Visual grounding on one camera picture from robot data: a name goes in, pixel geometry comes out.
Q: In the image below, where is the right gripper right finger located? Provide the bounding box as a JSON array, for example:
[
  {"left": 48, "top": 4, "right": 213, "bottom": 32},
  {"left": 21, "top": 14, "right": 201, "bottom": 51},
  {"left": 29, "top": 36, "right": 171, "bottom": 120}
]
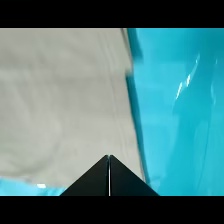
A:
[{"left": 108, "top": 154, "right": 160, "bottom": 197}]

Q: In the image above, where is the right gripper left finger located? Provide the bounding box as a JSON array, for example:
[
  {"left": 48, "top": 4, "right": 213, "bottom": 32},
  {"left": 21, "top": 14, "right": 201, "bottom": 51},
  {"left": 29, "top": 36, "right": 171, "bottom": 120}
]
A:
[{"left": 60, "top": 154, "right": 110, "bottom": 197}]

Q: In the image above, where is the white garment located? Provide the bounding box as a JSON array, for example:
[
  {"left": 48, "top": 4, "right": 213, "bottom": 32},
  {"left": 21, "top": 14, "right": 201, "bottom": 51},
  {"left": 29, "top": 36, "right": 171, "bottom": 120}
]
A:
[{"left": 0, "top": 27, "right": 147, "bottom": 190}]

